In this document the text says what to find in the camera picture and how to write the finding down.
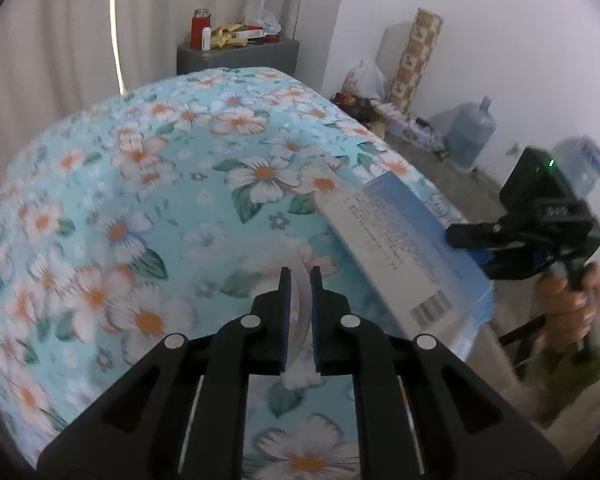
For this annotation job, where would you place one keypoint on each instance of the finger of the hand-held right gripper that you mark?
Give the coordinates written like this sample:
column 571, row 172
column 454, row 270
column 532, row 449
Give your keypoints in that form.
column 520, row 267
column 485, row 236

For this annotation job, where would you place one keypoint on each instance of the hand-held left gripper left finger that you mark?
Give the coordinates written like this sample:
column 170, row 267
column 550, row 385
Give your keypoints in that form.
column 286, row 320

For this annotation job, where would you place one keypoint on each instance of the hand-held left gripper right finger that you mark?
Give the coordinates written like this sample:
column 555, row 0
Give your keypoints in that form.
column 316, row 320

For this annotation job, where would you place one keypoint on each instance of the thin white curved sheet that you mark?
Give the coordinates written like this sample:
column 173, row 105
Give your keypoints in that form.
column 302, row 310

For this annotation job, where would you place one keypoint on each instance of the blue and white flat pack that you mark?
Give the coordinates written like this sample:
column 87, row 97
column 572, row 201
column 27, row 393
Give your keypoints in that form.
column 400, row 245

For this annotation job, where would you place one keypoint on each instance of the person's right hand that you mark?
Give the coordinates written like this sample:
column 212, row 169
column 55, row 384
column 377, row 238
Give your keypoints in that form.
column 562, row 315

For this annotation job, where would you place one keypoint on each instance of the clear water jug blue label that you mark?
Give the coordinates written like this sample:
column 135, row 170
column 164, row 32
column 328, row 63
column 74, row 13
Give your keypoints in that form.
column 585, row 165

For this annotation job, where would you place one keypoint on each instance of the large clear water jug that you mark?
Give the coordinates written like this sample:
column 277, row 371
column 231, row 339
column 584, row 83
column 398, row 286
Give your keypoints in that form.
column 470, row 135

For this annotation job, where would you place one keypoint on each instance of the white printed flat box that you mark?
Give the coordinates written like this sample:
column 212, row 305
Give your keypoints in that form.
column 412, row 125

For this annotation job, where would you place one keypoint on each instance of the small wooden block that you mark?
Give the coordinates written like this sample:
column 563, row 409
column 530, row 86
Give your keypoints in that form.
column 378, row 127

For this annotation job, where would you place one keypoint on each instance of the floral light blue tablecloth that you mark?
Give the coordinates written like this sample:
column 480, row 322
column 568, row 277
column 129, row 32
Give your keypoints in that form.
column 155, row 200

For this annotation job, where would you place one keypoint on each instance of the patterned wrapping paper roll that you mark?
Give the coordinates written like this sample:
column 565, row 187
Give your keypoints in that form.
column 415, row 60

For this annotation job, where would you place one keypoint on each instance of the white printed shopping bag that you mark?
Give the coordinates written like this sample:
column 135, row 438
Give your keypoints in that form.
column 365, row 80

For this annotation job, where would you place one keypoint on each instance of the grey cabinet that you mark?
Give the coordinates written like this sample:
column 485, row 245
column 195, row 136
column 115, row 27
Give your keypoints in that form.
column 240, row 57

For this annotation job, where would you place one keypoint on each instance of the pile of yellow packets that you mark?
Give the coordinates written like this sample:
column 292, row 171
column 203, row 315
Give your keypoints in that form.
column 227, row 35

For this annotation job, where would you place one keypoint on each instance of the small white bottle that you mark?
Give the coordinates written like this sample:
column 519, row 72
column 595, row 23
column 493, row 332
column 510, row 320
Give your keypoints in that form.
column 206, row 40

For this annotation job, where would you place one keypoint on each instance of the red thermos flask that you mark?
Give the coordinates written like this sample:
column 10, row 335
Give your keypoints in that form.
column 199, row 30

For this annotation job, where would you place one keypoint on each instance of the clear plastic bag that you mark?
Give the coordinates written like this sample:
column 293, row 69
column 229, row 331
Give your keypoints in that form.
column 262, row 15

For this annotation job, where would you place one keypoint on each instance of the white curtain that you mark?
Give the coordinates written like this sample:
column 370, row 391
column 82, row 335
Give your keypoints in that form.
column 55, row 35

